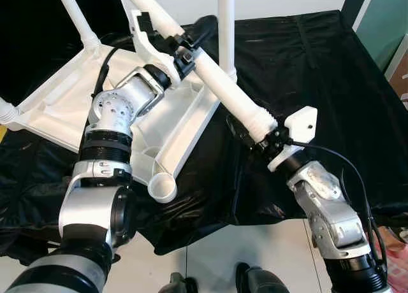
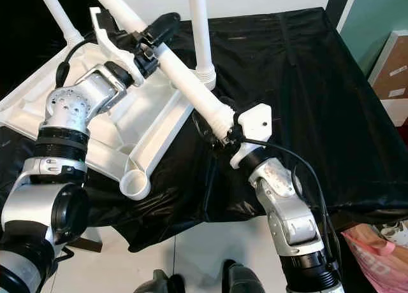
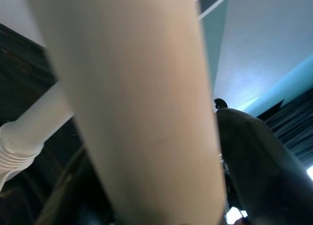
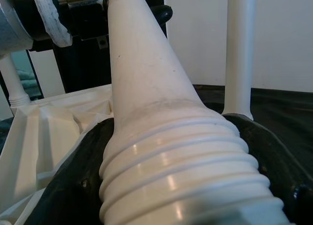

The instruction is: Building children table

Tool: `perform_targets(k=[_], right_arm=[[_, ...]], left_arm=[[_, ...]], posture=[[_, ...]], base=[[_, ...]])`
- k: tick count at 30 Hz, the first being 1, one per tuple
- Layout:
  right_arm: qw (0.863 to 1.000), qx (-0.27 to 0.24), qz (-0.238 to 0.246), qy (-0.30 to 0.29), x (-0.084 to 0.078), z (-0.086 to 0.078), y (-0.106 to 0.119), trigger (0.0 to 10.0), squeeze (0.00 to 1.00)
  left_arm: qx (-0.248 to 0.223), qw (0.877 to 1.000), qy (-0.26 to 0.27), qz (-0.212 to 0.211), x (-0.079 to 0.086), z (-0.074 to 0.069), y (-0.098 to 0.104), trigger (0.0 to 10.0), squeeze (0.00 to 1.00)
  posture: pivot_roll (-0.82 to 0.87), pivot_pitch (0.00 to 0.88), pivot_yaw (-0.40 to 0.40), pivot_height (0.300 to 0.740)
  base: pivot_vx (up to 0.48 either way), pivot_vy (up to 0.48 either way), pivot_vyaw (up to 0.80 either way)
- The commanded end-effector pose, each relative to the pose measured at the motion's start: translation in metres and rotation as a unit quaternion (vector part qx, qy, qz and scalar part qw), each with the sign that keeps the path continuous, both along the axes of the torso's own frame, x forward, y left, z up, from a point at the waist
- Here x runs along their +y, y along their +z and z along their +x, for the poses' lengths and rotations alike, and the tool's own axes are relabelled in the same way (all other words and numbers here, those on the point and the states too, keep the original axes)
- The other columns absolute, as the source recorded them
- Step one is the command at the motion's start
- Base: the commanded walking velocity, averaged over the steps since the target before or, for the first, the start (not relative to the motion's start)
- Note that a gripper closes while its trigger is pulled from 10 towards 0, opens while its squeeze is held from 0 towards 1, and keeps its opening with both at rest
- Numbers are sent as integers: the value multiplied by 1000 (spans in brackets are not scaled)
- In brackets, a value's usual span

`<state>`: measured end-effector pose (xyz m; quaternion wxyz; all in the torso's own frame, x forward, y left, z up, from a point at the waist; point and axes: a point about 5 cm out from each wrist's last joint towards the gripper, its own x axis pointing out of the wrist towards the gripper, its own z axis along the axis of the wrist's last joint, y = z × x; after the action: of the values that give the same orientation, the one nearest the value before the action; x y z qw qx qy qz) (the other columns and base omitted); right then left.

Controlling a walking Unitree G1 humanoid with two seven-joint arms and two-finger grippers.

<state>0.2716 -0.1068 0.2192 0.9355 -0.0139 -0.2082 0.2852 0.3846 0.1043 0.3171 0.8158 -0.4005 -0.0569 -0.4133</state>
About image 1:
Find grey robot left leg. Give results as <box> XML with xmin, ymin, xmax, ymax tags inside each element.
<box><xmin>159</xmin><ymin>274</ymin><xmax>198</xmax><ymax>293</ymax></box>

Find black plastic table cover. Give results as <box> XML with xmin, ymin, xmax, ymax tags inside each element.
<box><xmin>0</xmin><ymin>10</ymin><xmax>408</xmax><ymax>255</ymax></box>

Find brown cardboard box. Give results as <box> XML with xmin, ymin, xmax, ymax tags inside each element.
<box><xmin>386</xmin><ymin>33</ymin><xmax>408</xmax><ymax>104</ymax></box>

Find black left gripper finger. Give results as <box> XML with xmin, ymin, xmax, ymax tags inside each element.
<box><xmin>188</xmin><ymin>15</ymin><xmax>219</xmax><ymax>46</ymax></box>

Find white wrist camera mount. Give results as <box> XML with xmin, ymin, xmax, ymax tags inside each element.
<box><xmin>129</xmin><ymin>11</ymin><xmax>182</xmax><ymax>83</ymax></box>
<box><xmin>268</xmin><ymin>106</ymin><xmax>318</xmax><ymax>173</ymax></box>

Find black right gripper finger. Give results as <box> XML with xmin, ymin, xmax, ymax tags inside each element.
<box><xmin>228</xmin><ymin>115</ymin><xmax>256</xmax><ymax>144</ymax></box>

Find white plastic table leg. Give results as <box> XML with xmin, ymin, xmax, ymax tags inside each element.
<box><xmin>217</xmin><ymin>0</ymin><xmax>238</xmax><ymax>83</ymax></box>
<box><xmin>0</xmin><ymin>99</ymin><xmax>21</xmax><ymax>125</ymax></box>
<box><xmin>54</xmin><ymin>0</ymin><xmax>101</xmax><ymax>52</ymax></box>
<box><xmin>118</xmin><ymin>0</ymin><xmax>279</xmax><ymax>144</ymax></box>

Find red patterned bag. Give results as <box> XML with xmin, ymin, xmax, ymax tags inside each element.
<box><xmin>382</xmin><ymin>232</ymin><xmax>408</xmax><ymax>293</ymax></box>

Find grey robot leg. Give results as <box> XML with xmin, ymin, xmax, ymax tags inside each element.
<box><xmin>236</xmin><ymin>262</ymin><xmax>288</xmax><ymax>293</ymax></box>
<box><xmin>159</xmin><ymin>274</ymin><xmax>198</xmax><ymax>293</ymax></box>

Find grey robot right leg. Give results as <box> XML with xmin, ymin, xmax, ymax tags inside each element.
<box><xmin>236</xmin><ymin>262</ymin><xmax>288</xmax><ymax>293</ymax></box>

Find dark grey vertical post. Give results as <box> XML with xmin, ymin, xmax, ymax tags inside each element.
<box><xmin>341</xmin><ymin>0</ymin><xmax>370</xmax><ymax>29</ymax></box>

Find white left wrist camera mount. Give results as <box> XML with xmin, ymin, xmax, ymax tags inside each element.
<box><xmin>129</xmin><ymin>11</ymin><xmax>182</xmax><ymax>83</ymax></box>

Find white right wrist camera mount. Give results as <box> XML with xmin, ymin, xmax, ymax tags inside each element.
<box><xmin>268</xmin><ymin>106</ymin><xmax>318</xmax><ymax>173</ymax></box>

